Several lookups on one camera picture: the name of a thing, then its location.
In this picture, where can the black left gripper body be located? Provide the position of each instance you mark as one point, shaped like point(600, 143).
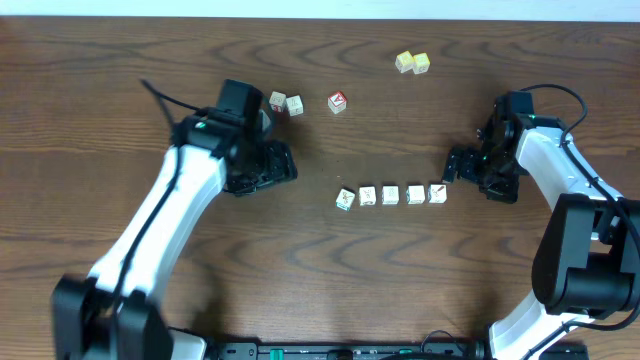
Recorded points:
point(273, 167)

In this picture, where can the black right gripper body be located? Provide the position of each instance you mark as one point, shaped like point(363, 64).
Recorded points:
point(495, 174)

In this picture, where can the block with blue side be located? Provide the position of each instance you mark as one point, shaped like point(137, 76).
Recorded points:
point(437, 193)

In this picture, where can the white block green Z side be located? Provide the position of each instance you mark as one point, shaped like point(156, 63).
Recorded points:
point(415, 194)

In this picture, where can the white block red U side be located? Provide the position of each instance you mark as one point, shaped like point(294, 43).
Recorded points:
point(390, 195)

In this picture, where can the white block yellow W side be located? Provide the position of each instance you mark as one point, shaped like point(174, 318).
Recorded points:
point(367, 196)

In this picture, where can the white block green 4 side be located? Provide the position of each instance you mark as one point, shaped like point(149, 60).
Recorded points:
point(345, 199)

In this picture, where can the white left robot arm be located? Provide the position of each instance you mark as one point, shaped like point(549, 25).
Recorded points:
point(115, 312)

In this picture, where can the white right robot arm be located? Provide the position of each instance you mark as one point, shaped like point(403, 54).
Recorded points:
point(585, 273)

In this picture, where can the white block red bottom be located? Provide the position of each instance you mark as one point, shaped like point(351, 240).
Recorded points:
point(277, 101)

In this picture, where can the white block beside red-bottom block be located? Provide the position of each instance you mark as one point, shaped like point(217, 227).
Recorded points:
point(294, 105)

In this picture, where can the red letter A block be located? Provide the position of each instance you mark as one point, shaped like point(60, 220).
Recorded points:
point(337, 102)

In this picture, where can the yellow block right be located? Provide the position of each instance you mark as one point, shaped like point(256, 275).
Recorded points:
point(421, 63)

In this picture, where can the yellow block left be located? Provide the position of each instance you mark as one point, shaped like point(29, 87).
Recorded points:
point(404, 62)

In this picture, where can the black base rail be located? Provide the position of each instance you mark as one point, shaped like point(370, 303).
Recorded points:
point(350, 351)

